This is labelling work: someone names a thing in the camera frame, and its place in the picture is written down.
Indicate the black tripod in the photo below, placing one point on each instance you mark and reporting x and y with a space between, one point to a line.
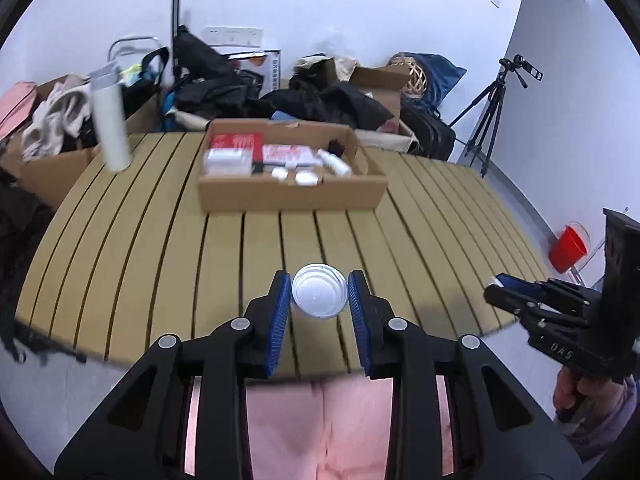
492 105

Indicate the red bucket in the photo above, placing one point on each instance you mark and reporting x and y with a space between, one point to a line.
567 249

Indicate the small white case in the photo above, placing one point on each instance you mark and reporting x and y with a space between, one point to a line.
279 174
306 178

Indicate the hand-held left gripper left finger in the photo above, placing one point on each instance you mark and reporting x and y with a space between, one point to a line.
280 315

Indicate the white flat box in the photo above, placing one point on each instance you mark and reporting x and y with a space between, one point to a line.
227 160

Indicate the pink pants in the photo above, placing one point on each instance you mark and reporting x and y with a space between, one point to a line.
300 430

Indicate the white wall outlets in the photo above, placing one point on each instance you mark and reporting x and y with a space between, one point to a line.
232 35

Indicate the pink backpack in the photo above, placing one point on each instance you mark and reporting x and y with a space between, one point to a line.
15 105

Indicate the dark cloth pile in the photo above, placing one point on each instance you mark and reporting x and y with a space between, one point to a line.
20 220

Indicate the dark blue bag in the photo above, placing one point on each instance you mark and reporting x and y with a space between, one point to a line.
445 75

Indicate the tall white bottle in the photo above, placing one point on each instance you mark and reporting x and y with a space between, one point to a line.
112 130

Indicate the red flat box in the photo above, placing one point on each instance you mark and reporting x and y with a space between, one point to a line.
232 141

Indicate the printed appliance box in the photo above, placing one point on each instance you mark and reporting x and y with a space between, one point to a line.
267 70

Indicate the open cardboard box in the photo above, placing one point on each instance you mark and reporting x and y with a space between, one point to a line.
380 80

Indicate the small black bottle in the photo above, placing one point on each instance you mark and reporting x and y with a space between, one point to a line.
335 147

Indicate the person's right forearm purple sleeve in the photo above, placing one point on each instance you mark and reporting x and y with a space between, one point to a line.
605 430

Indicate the wicker ball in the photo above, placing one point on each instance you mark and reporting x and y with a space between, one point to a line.
412 77

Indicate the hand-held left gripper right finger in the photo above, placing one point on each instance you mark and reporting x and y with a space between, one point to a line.
359 320

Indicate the shallow cardboard box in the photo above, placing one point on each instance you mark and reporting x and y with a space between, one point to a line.
290 197

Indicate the beige clothes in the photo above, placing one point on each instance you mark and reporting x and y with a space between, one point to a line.
50 120

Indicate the pile of black clothes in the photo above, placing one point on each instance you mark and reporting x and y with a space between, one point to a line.
330 105

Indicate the large cardboard box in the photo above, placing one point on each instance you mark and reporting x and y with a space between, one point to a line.
50 172

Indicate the white tube bottle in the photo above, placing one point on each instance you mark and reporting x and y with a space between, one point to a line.
336 163

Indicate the small cardboard box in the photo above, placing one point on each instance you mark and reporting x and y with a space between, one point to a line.
327 67

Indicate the black fabric bag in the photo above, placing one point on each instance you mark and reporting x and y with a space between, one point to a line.
200 60

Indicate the red and white packet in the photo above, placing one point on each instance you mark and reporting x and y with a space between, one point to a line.
287 155

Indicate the person's right hand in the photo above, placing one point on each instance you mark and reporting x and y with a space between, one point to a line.
565 385

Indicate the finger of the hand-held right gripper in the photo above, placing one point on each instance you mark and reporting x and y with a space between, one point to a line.
530 288
515 305

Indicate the light blue pack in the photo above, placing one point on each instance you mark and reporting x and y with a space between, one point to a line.
285 116

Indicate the black suitcase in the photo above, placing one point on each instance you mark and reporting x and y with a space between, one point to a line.
430 132

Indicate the metal tube frame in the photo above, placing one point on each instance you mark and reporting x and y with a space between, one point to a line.
131 39

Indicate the black tote bag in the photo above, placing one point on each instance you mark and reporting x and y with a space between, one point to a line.
150 85

